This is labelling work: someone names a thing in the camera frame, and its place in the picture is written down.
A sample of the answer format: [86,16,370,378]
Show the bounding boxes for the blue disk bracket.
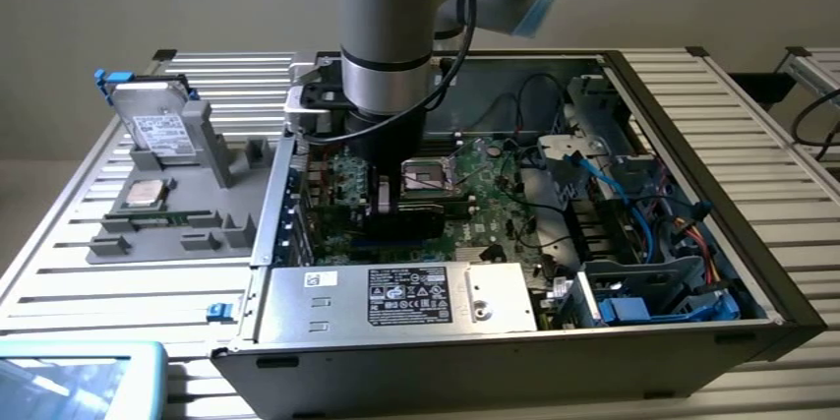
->
[92,69,200,106]

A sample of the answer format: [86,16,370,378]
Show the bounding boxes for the green motherboard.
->
[293,134,582,270]

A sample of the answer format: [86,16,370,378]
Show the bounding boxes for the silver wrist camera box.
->
[282,50,345,138]

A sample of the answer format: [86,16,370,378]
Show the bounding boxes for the black graphics card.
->
[362,200,446,250]

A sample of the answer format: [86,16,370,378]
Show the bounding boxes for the light blue teach pendant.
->
[0,339,168,420]

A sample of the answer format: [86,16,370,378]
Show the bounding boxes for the open black PC case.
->
[209,48,829,420]

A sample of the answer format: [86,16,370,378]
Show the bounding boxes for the black cable beside table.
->
[789,87,840,161]

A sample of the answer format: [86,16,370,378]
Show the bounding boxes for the CPU chip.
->
[122,177,177,209]

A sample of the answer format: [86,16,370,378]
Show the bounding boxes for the grey disk bay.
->
[574,247,746,329]

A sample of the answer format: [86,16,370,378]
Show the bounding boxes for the green RAM stick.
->
[106,210,212,225]

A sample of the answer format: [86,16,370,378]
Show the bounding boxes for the aluminium slat side table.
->
[772,45,840,111]

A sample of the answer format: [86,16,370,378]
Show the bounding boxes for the coloured power wires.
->
[666,201,730,296]

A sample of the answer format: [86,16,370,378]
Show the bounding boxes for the CPU socket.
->
[400,155,460,197]

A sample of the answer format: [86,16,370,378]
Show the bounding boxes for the blue disk tray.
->
[598,289,746,327]

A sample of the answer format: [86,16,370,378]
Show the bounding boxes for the grey parts rack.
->
[84,98,280,267]

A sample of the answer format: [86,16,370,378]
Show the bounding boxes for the silver chipset heat sink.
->
[450,246,504,265]

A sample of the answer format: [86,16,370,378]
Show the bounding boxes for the silver power supply unit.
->
[250,261,541,344]

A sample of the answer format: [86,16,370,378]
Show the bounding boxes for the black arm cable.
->
[297,0,478,147]

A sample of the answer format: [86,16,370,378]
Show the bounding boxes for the silver hard disk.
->
[108,79,198,156]

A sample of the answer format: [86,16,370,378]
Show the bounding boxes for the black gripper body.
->
[345,108,429,182]

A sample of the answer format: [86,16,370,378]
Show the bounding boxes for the blue SATA wire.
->
[561,151,654,265]

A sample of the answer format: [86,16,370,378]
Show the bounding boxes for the metal drive cage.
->
[534,72,674,205]

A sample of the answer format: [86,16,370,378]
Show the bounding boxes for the black wire in case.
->
[513,72,568,147]

